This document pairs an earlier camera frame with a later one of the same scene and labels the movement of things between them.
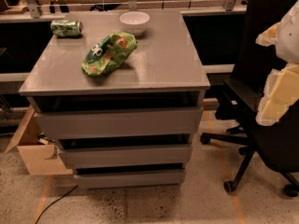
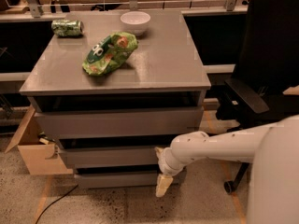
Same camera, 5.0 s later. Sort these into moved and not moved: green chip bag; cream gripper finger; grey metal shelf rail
Moved: cream gripper finger
Not moved: grey metal shelf rail; green chip bag
